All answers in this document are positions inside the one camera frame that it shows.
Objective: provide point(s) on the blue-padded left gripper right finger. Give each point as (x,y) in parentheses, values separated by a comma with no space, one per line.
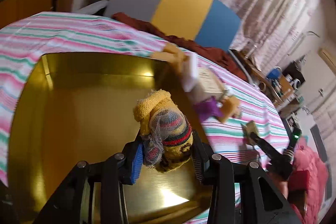
(201,160)

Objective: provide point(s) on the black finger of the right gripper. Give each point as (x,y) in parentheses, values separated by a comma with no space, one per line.
(280,163)

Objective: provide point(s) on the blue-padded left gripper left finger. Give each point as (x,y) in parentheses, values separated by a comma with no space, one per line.
(136,163)

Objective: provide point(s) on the yellow striped knitted sock bundle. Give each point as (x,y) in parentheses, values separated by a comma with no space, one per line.
(166,133)

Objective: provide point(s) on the small green white box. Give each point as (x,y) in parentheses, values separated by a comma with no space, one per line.
(248,129)

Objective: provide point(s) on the large yellow sponge block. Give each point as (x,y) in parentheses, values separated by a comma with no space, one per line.
(230,108)

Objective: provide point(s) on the beige printed carton box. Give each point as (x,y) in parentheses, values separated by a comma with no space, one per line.
(207,85)

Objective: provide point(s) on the pink quilt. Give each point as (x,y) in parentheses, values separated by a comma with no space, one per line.
(307,182)

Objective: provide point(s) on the purple snack pouch front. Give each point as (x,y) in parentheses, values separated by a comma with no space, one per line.
(207,109)

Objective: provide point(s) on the white foam block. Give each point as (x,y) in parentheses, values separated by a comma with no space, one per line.
(189,72)

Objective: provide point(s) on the wooden bedside desk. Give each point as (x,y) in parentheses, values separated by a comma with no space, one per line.
(279,91)

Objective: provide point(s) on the golden metal tray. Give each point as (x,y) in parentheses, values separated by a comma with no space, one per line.
(79,106)

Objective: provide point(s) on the rust red blanket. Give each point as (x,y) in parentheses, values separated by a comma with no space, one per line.
(213,54)

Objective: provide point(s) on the yellow sponge at back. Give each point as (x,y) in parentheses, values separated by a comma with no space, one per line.
(171,54)

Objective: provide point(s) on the grey yellow blue headboard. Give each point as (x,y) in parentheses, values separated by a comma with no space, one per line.
(209,23)

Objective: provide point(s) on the striped pink green bed sheet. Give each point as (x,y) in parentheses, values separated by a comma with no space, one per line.
(24,42)

